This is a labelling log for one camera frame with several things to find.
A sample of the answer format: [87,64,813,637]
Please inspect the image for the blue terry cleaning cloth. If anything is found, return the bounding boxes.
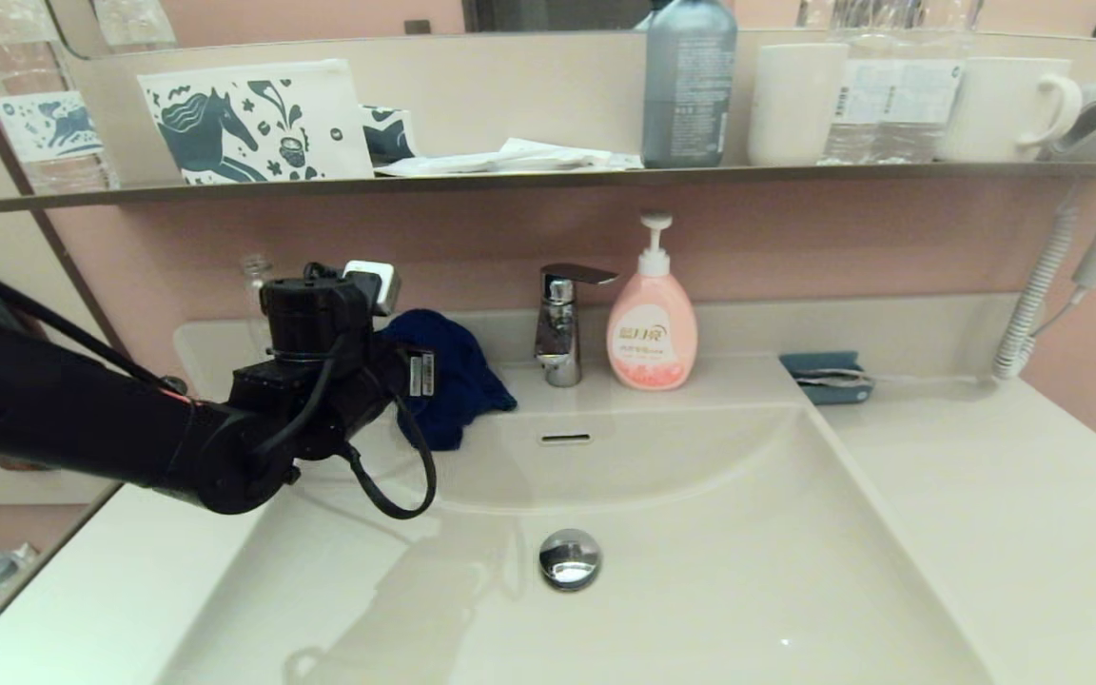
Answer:
[382,308,518,452]

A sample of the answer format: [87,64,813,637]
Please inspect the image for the chrome faucet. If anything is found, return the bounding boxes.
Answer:
[534,264,619,388]

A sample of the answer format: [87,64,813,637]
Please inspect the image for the white ceramic sink basin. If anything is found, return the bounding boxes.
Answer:
[156,360,991,685]

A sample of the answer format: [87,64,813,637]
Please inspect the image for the slim clear plastic water bottle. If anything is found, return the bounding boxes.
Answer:
[242,253,276,329]

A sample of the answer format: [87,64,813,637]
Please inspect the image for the small horse print pouch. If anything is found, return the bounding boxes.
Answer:
[362,105,421,167]

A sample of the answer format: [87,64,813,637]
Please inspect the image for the white paper packets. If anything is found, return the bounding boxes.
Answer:
[375,137,646,178]

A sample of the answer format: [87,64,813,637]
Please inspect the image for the chrome drain stopper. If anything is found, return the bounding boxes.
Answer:
[538,528,602,592]

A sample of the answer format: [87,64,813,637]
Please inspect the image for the pink soap pump bottle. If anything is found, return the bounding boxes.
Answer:
[606,212,699,392]

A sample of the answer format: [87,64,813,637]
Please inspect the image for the large horse print pouch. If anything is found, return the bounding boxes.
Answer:
[137,59,376,185]

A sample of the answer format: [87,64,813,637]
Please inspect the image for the grey plastic bottle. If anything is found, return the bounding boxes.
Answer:
[643,0,740,170]

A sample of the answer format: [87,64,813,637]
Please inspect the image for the blue plastic holder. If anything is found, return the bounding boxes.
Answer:
[777,352,875,406]

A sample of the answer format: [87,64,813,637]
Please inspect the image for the clear bottle horse print label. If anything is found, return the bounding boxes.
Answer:
[0,0,121,194]

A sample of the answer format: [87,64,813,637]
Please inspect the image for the small bottle grey cap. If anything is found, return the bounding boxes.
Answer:
[0,557,35,610]

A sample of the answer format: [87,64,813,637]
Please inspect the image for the silver metal clip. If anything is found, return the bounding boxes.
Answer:
[793,368,875,388]

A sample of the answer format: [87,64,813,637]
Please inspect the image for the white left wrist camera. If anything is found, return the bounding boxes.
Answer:
[342,260,402,317]

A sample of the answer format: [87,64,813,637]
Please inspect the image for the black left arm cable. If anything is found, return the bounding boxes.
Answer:
[0,252,439,520]

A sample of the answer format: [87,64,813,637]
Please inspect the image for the metal wall shelf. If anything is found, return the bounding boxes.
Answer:
[0,160,1096,212]

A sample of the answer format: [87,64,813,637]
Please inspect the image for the wall mirror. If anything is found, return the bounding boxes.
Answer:
[49,0,1096,63]

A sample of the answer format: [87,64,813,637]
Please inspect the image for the white handleless cup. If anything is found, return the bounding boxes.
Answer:
[748,43,851,168]

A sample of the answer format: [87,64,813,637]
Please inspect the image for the white coiled dryer cord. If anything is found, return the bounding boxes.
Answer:
[990,203,1079,382]

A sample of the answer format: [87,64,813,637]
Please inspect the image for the white mug with handle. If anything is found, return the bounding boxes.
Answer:
[933,57,1084,164]

